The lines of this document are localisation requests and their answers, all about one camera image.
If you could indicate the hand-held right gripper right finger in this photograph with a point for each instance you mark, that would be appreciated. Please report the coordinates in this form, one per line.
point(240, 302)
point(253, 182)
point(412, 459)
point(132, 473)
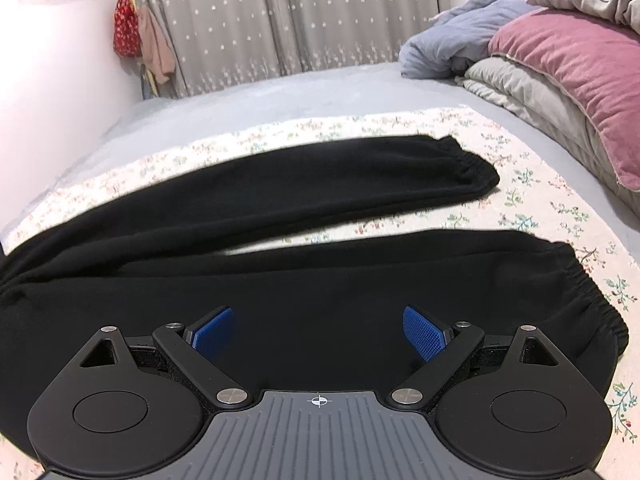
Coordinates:
point(422, 332)

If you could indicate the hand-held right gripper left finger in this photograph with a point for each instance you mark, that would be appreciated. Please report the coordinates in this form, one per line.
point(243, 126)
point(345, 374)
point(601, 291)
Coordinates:
point(216, 332)

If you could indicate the black pants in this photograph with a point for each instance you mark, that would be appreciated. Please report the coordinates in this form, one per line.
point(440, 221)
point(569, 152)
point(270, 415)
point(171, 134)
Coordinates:
point(300, 285)

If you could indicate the floral bed sheet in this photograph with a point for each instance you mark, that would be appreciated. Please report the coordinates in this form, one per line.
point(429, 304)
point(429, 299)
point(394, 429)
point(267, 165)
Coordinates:
point(525, 195)

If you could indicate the grey bed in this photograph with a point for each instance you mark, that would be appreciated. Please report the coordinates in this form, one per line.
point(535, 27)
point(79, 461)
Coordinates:
point(250, 100)

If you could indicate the grey quilt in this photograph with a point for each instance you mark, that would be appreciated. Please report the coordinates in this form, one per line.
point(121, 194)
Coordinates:
point(530, 95)

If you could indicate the pink hanging cloth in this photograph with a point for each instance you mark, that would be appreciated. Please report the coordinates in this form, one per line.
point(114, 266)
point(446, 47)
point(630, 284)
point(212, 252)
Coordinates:
point(157, 50)

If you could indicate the blue grey blanket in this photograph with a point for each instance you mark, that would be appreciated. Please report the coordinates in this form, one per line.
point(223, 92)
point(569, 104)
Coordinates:
point(450, 40)

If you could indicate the large pink pillow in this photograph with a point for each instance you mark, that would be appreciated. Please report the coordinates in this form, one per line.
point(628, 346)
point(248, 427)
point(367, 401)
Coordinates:
point(575, 70)

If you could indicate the red floral bag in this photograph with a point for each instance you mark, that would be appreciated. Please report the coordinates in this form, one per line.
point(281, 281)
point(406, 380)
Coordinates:
point(126, 27)

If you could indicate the grey star curtain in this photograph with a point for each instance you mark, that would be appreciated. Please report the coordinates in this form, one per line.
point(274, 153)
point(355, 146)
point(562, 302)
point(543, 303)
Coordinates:
point(280, 20)

